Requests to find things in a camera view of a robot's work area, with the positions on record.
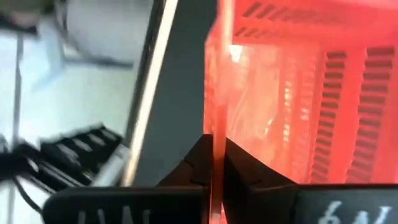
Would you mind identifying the white rounded bin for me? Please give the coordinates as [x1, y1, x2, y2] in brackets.
[62, 0, 155, 68]

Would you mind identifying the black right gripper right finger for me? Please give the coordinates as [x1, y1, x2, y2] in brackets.
[222, 138, 398, 224]

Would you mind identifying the black table mat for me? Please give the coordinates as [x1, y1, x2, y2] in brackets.
[132, 0, 218, 187]

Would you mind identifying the black ribbed device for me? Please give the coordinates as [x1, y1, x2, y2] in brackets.
[0, 123, 131, 190]

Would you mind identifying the orange plastic basket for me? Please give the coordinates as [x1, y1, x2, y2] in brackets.
[203, 0, 398, 224]

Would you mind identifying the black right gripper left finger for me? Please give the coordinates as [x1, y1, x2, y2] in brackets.
[41, 133, 215, 224]

